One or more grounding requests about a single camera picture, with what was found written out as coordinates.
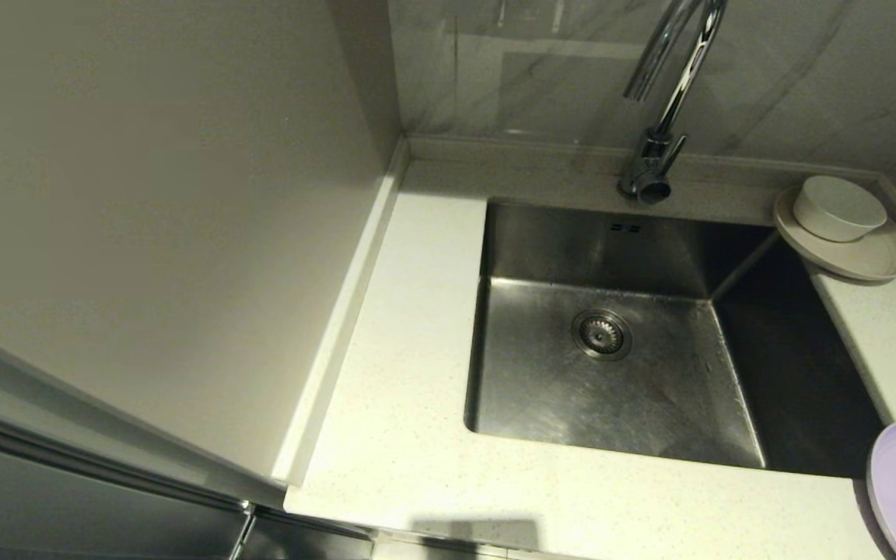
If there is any glossy dark cabinet panel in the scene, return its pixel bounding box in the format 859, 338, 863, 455
0, 404, 375, 560

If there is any chrome gooseneck faucet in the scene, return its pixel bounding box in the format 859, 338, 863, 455
618, 0, 729, 207

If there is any round metal sink strainer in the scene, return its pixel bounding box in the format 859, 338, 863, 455
571, 308, 634, 361

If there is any white ceramic bowl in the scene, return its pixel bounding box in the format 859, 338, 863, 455
793, 174, 889, 243

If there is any stainless steel sink basin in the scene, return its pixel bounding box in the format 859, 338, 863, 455
464, 196, 896, 481

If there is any cream round plate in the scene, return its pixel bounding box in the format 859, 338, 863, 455
773, 185, 896, 282

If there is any tall grey cabinet panel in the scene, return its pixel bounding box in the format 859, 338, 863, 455
0, 0, 402, 491

